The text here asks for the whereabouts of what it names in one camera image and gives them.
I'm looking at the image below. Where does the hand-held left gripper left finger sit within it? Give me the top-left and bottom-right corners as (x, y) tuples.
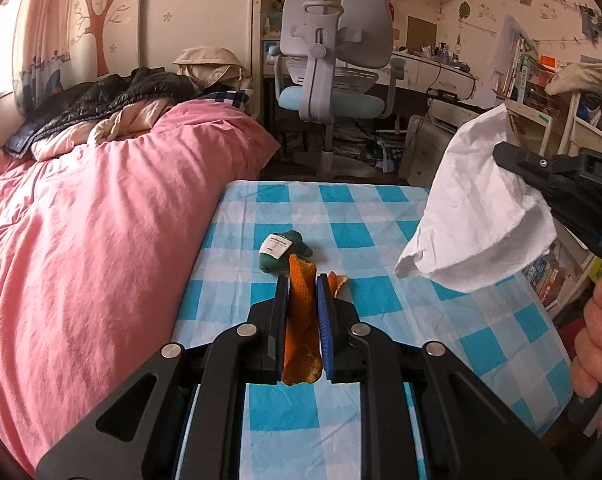
(35, 275), (292, 480)

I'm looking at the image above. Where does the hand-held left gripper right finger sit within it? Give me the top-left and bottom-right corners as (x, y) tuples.
(317, 274), (564, 480)

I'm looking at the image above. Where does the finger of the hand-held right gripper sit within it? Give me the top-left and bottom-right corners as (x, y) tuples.
(493, 141), (582, 228)

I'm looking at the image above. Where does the long orange peel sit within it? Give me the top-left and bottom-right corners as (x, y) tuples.
(281, 254), (324, 387)

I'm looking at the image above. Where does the small orange peel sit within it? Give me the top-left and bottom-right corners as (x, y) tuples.
(328, 271), (350, 298)

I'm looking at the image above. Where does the white tissue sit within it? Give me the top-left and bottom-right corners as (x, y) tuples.
(395, 103), (558, 294)

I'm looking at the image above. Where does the person's right hand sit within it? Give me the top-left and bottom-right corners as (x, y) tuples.
(570, 275), (602, 401)

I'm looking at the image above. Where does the blue white checked tablecloth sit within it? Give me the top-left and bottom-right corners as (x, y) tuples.
(173, 180), (574, 480)

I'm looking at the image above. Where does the white curved bookshelf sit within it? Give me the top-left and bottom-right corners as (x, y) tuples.
(536, 90), (602, 321)
(501, 100), (579, 161)

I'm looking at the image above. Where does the green plush toy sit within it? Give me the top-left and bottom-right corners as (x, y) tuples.
(258, 229), (314, 276)

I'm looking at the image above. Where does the row of colourful books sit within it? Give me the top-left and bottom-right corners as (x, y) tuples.
(523, 255), (566, 308)

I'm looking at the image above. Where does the row of upright books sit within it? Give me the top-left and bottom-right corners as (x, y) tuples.
(496, 35), (536, 101)

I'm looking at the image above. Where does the beige cloth bag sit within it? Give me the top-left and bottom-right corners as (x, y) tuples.
(546, 62), (602, 96)

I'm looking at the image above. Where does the white printer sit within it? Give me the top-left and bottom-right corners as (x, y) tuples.
(427, 97), (482, 133)

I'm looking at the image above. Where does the white drawer cabinet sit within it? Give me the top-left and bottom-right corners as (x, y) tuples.
(398, 115), (454, 186)

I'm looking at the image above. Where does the white desk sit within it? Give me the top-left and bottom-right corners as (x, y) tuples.
(391, 50), (476, 101)

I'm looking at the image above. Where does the pile of magazines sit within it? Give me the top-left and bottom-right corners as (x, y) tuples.
(281, 132), (406, 173)

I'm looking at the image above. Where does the pink duvet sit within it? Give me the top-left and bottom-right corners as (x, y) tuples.
(0, 97), (282, 476)

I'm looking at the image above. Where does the blue plaid pillow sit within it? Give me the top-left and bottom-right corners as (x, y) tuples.
(201, 87), (254, 111)

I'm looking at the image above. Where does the grey blue office chair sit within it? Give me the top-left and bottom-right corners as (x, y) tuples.
(268, 0), (406, 173)

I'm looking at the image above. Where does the beige pillow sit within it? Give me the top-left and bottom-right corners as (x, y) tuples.
(173, 47), (254, 91)

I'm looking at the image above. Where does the black puffer jacket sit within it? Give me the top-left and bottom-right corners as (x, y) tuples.
(3, 67), (202, 158)

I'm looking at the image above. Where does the printed curtain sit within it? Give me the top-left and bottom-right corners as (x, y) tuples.
(11, 0), (84, 116)

